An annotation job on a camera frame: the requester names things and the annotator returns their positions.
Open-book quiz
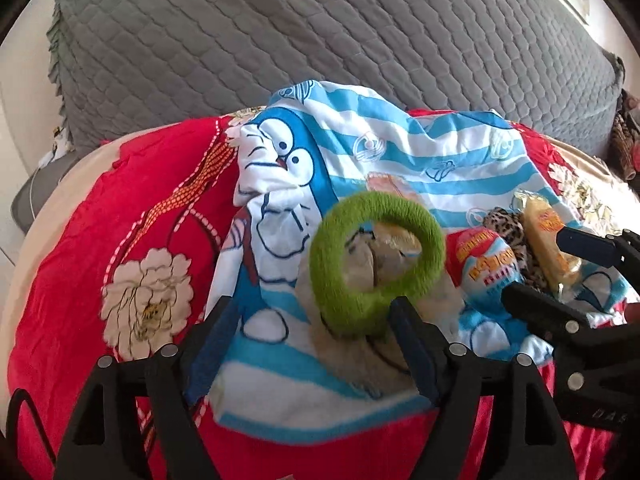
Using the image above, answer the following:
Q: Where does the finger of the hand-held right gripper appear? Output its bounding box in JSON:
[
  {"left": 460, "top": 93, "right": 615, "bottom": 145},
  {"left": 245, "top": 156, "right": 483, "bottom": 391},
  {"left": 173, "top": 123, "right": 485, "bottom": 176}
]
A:
[
  {"left": 557, "top": 226, "right": 640, "bottom": 268},
  {"left": 501, "top": 284, "right": 601, "bottom": 348}
]

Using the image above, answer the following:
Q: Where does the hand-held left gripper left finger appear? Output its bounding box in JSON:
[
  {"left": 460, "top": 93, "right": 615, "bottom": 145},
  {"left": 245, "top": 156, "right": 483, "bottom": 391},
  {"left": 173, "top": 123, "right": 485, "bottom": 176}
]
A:
[{"left": 52, "top": 296, "right": 241, "bottom": 480}]

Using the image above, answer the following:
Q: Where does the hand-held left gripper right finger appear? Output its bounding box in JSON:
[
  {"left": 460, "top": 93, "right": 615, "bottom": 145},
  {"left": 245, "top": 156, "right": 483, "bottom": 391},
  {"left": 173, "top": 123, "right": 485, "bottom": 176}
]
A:
[{"left": 390, "top": 296, "right": 578, "bottom": 480}]

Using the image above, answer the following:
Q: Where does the yellow rice cracker packet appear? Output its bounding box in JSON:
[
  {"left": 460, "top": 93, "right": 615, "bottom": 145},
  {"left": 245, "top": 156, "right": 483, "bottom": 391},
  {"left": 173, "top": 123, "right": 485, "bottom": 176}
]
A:
[{"left": 515, "top": 190, "right": 583, "bottom": 296}]

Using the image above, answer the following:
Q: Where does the beige organza scrunchie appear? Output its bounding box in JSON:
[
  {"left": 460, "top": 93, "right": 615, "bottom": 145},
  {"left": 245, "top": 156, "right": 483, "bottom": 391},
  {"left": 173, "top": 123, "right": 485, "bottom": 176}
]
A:
[{"left": 295, "top": 225, "right": 466, "bottom": 396}]

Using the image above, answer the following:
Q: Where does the red blue egg toy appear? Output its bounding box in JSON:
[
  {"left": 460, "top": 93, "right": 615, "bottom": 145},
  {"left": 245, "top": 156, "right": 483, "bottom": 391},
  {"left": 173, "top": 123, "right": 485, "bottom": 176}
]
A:
[{"left": 445, "top": 227, "right": 526, "bottom": 311}]

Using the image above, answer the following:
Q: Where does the leopard print scrunchie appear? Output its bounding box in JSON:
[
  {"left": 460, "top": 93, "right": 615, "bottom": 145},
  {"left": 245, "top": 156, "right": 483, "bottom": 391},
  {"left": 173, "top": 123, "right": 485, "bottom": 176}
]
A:
[{"left": 482, "top": 207, "right": 556, "bottom": 291}]

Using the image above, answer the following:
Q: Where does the green fuzzy hair tie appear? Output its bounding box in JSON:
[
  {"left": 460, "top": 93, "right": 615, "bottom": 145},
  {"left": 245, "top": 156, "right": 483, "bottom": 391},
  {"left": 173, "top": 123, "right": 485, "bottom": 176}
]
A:
[{"left": 309, "top": 192, "right": 447, "bottom": 337}]

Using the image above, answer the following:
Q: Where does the clear rice cracker packet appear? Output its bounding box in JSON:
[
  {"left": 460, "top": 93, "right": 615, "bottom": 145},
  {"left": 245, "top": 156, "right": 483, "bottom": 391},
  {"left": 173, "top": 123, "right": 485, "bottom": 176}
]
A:
[{"left": 365, "top": 170, "right": 421, "bottom": 206}]

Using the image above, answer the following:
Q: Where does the blue striped cartoon cloth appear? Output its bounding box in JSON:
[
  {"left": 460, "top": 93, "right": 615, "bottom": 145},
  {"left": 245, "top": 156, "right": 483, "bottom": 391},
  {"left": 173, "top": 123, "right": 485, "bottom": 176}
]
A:
[{"left": 205, "top": 79, "right": 636, "bottom": 446}]

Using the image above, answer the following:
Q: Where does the pile of clothes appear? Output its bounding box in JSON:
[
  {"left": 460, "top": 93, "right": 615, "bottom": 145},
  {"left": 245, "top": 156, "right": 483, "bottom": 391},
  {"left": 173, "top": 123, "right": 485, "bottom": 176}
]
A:
[{"left": 607, "top": 90, "right": 640, "bottom": 181}]

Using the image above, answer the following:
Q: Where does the red floral blanket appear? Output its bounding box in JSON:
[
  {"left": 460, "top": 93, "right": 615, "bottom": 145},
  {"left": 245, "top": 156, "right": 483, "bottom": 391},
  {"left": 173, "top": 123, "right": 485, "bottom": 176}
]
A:
[{"left": 0, "top": 107, "right": 640, "bottom": 480}]

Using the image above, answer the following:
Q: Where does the grey pad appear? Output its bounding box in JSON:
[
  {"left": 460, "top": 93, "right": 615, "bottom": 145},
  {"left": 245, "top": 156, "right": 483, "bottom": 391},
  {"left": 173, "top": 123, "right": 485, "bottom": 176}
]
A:
[{"left": 11, "top": 160, "right": 76, "bottom": 233}]

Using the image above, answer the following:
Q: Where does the small floral cloth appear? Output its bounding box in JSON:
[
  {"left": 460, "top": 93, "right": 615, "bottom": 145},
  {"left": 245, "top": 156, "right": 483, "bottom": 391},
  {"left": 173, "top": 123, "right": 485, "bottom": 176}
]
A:
[{"left": 50, "top": 127, "right": 76, "bottom": 161}]

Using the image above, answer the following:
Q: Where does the grey quilted sofa cover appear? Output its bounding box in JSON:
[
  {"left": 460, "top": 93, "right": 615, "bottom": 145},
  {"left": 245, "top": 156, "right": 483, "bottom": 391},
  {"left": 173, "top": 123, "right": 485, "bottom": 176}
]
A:
[{"left": 47, "top": 0, "right": 626, "bottom": 161}]

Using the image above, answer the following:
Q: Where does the white cable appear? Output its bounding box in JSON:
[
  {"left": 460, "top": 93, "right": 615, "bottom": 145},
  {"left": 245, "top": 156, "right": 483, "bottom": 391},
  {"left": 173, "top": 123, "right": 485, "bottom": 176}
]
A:
[{"left": 27, "top": 157, "right": 66, "bottom": 221}]

